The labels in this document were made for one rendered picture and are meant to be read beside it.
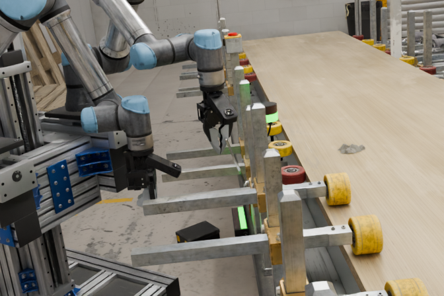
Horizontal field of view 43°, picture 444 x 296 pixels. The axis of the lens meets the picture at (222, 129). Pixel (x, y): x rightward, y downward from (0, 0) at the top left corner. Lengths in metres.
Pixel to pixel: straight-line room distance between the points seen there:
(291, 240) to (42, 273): 1.48
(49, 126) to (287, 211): 1.53
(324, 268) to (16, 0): 1.14
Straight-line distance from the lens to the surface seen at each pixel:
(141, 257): 1.20
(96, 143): 2.15
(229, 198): 1.41
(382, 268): 1.20
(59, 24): 1.71
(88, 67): 1.71
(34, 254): 2.25
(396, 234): 1.33
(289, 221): 0.93
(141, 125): 1.59
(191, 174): 1.92
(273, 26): 9.60
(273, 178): 1.17
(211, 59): 1.56
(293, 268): 0.98
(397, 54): 3.39
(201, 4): 9.58
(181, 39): 1.63
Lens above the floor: 1.52
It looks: 17 degrees down
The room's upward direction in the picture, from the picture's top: 6 degrees counter-clockwise
